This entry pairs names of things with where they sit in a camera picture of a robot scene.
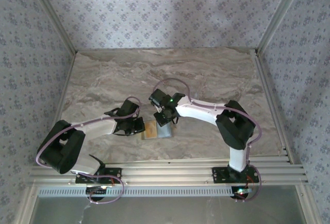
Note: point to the aluminium side rail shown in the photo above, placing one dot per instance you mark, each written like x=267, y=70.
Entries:
x=272, y=105
x=65, y=85

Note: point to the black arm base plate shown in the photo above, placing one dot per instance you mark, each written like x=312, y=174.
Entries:
x=113, y=172
x=219, y=175

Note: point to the aluminium frame post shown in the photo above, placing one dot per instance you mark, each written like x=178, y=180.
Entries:
x=278, y=15
x=58, y=23

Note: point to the small circuit board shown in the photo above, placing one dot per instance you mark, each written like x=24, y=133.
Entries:
x=96, y=190
x=241, y=191

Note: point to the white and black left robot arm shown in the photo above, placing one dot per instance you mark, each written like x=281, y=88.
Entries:
x=98, y=128

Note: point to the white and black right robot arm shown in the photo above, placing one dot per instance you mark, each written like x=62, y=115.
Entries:
x=198, y=112

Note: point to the aluminium rail beam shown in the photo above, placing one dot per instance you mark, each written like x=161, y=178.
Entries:
x=167, y=172

